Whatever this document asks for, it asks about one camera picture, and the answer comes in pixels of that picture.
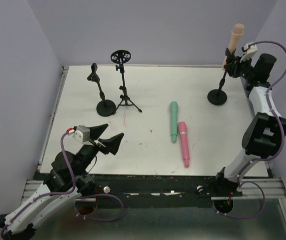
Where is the green microphone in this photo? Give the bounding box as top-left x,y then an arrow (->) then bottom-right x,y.
170,101 -> 178,143

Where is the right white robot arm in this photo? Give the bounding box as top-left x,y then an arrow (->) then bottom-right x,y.
213,43 -> 286,192

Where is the peach microphone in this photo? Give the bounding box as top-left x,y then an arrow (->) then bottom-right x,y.
221,23 -> 245,70

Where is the black clip mic stand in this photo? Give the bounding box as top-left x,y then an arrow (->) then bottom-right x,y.
207,61 -> 232,106

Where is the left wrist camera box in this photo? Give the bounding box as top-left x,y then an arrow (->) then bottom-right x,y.
72,125 -> 90,144

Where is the aluminium frame left rail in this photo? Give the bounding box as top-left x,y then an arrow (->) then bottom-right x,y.
21,65 -> 70,201

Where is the black front mounting rail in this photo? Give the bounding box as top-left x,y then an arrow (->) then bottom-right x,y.
76,172 -> 242,209

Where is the black round-base mic stand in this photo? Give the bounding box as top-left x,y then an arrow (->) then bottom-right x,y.
87,63 -> 116,117

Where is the black tripod shock-mount stand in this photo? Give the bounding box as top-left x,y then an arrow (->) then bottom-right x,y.
110,49 -> 142,115

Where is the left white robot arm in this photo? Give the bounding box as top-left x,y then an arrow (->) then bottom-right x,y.
0,124 -> 124,240

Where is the pink microphone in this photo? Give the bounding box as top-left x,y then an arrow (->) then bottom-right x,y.
178,121 -> 190,168

